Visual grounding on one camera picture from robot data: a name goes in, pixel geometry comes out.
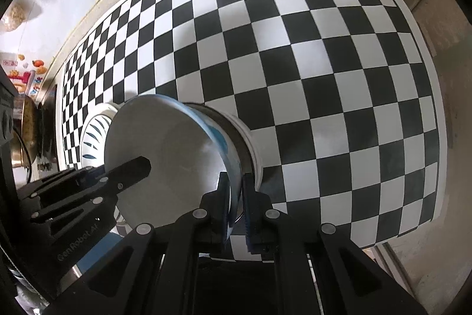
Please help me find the white bowl with blue pattern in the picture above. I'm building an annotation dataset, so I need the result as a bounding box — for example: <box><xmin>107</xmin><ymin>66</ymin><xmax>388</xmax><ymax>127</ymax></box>
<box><xmin>104</xmin><ymin>95</ymin><xmax>263</xmax><ymax>229</ymax></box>

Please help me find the white plate with leaf rim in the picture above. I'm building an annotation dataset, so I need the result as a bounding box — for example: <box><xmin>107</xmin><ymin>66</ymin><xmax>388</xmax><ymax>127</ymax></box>
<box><xmin>78</xmin><ymin>102</ymin><xmax>128</xmax><ymax>227</ymax></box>

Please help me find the brass pot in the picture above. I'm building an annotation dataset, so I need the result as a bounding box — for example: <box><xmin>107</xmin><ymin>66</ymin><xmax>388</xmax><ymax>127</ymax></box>
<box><xmin>10</xmin><ymin>95</ymin><xmax>40</xmax><ymax>168</ymax></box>

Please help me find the black and white checkerboard mat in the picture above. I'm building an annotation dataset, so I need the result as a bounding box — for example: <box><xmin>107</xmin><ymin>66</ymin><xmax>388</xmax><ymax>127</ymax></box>
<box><xmin>59</xmin><ymin>0</ymin><xmax>446</xmax><ymax>247</ymax></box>

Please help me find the colourful wall sticker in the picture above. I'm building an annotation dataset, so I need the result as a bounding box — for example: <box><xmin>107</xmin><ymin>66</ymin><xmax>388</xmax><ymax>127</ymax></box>
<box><xmin>1</xmin><ymin>53</ymin><xmax>48</xmax><ymax>99</ymax></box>

